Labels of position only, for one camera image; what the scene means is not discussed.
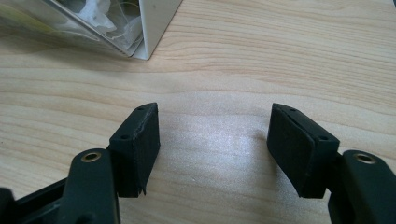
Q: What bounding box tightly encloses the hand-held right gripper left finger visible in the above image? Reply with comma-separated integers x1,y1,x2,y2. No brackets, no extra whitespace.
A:
57,102,162,224

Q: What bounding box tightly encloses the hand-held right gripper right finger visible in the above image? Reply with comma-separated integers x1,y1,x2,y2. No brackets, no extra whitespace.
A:
266,103,396,224

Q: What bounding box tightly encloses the white box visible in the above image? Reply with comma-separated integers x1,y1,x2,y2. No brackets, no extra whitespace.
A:
0,0,183,61

